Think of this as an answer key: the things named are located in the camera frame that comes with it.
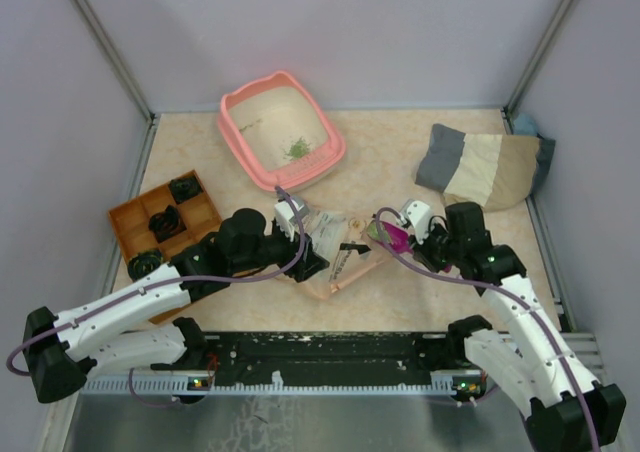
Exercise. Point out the beige cat litter bag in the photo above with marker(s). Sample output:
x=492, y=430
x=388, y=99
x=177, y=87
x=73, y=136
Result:
x=342, y=239

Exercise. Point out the pink litter box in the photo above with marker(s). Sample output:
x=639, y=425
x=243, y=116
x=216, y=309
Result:
x=259, y=121

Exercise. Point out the grey beige folded cloth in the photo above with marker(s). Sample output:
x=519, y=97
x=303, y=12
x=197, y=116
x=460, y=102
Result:
x=496, y=171

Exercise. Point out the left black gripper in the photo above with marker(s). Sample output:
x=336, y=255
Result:
x=310, y=261

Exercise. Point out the purple plastic scoop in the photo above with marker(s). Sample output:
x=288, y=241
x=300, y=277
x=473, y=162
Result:
x=389, y=233

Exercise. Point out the blue cloth in corner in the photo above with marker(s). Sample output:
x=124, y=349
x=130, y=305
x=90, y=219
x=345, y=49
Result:
x=526, y=126

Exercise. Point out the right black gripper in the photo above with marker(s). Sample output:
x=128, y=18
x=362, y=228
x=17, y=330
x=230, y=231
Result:
x=422, y=251

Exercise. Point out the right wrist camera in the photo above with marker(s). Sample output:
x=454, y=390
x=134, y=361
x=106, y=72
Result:
x=417, y=215

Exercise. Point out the orange compartment tray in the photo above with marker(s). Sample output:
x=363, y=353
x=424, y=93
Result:
x=153, y=220

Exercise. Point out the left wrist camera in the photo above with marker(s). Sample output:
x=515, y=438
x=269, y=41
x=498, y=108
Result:
x=285, y=217

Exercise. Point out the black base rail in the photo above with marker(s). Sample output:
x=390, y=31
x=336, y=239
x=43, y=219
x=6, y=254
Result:
x=341, y=359

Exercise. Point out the black part front tray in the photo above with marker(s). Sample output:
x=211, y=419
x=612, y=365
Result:
x=144, y=263

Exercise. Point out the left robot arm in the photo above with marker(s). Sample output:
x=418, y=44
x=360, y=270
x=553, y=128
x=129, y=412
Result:
x=62, y=351

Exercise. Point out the black part in tray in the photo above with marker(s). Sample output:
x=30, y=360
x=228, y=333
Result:
x=185, y=188

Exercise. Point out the green litter pellets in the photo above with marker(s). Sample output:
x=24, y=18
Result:
x=298, y=149

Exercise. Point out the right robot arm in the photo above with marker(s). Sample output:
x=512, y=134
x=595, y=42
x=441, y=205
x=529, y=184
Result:
x=563, y=405

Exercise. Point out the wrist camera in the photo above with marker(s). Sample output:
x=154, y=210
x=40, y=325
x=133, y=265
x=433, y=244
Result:
x=417, y=215
x=285, y=217

